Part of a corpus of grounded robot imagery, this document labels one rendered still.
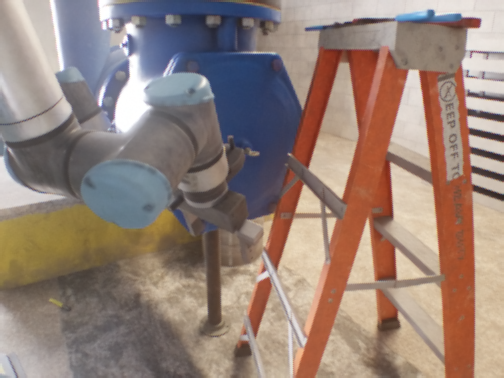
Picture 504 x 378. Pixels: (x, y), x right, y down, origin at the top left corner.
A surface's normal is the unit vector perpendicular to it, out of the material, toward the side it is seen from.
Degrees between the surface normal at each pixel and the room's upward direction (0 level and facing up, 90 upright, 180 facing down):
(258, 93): 81
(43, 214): 90
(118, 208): 115
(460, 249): 86
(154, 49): 90
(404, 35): 85
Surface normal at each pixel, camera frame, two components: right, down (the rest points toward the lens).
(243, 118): 0.54, 0.28
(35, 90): 0.84, 0.30
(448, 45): 0.21, 0.29
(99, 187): -0.22, 0.71
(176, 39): -0.06, 0.36
